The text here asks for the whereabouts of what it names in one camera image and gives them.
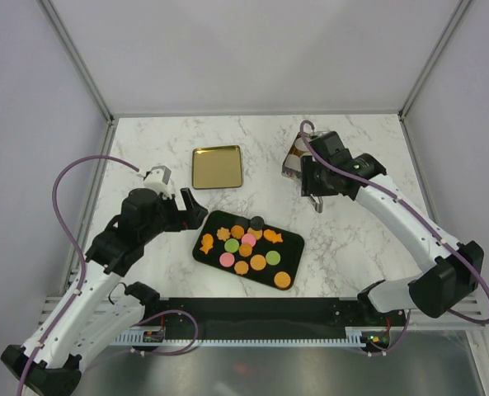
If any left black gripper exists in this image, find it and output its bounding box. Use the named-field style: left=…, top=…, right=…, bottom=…
left=140, top=188, right=207, bottom=243

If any gold cookie tin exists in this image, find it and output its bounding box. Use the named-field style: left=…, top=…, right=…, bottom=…
left=281, top=132, right=311, bottom=182

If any orange flower cookie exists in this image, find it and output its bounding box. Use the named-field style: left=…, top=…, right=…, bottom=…
left=216, top=227, right=232, bottom=242

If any pink sandwich cookie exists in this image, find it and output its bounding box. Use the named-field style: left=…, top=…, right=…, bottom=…
left=241, top=233, right=256, bottom=248
left=219, top=252, right=235, bottom=268

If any orange swirl cookie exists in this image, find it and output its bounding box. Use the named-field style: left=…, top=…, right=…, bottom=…
left=238, top=244, right=252, bottom=257

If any black sandwich cookie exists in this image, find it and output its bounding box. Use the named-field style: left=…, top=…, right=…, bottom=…
left=249, top=216, right=265, bottom=231

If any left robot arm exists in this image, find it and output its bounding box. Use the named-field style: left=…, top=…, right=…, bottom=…
left=1, top=188, right=208, bottom=395

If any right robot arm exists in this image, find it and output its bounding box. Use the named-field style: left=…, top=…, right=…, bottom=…
left=301, top=131, right=484, bottom=326

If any orange fish cookie left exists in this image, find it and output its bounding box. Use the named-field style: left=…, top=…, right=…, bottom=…
left=200, top=233, right=214, bottom=254

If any orange fish cookie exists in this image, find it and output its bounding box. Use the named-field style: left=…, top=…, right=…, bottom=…
left=200, top=233, right=214, bottom=254
left=263, top=229, right=283, bottom=243

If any white paper cup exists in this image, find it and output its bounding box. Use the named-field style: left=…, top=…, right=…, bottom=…
left=294, top=137, right=307, bottom=153
left=284, top=154, right=301, bottom=175

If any orange chip cookie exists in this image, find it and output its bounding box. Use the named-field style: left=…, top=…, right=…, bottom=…
left=230, top=224, right=246, bottom=239

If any green sandwich cookie left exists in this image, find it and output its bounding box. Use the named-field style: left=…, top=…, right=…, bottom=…
left=224, top=238, right=240, bottom=253

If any green sandwich cookie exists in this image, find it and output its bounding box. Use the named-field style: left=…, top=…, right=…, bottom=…
left=224, top=238, right=240, bottom=253
left=266, top=251, right=281, bottom=266

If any gold tin lid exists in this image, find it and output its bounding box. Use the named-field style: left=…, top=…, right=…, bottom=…
left=191, top=145, right=243, bottom=190

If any black oval tray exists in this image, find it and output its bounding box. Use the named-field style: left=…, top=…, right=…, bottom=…
left=192, top=210, right=305, bottom=290

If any orange dotted cookie upper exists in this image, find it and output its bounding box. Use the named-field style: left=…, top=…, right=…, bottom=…
left=247, top=228, right=263, bottom=240

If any orange dotted cookie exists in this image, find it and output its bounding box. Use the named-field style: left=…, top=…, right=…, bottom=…
left=247, top=228, right=263, bottom=240
left=274, top=271, right=292, bottom=290
left=250, top=254, right=267, bottom=271

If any orange shell cookie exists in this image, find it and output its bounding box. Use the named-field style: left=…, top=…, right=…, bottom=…
left=233, top=261, right=250, bottom=276

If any orange fish cookie right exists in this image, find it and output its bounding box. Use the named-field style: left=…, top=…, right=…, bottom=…
left=263, top=229, right=283, bottom=243

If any orange dotted cookie middle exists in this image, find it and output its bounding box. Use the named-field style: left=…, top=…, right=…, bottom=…
left=250, top=254, right=267, bottom=271

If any green sandwich cookie right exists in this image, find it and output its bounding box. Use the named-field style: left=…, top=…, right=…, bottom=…
left=266, top=251, right=281, bottom=266

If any orange dotted cookie lower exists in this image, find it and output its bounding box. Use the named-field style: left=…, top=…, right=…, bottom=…
left=274, top=271, right=292, bottom=290

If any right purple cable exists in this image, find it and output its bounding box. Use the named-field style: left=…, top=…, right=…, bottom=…
left=300, top=120, right=489, bottom=323

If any purple cable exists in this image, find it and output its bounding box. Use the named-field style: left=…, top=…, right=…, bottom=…
left=16, top=154, right=142, bottom=396
left=300, top=120, right=489, bottom=323

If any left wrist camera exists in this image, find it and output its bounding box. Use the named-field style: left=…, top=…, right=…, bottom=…
left=139, top=165, right=173, bottom=199

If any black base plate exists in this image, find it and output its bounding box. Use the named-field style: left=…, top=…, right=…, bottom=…
left=143, top=297, right=405, bottom=340

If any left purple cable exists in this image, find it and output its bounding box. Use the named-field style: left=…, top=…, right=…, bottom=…
left=16, top=154, right=142, bottom=396

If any right aluminium frame post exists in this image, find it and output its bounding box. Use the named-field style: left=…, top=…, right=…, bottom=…
left=397, top=0, right=474, bottom=123

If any aluminium frame post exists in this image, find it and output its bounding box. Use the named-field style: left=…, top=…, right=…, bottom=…
left=37, top=0, right=115, bottom=124
left=397, top=0, right=474, bottom=123

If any left aluminium frame post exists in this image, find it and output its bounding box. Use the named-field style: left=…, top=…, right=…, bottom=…
left=37, top=0, right=115, bottom=124

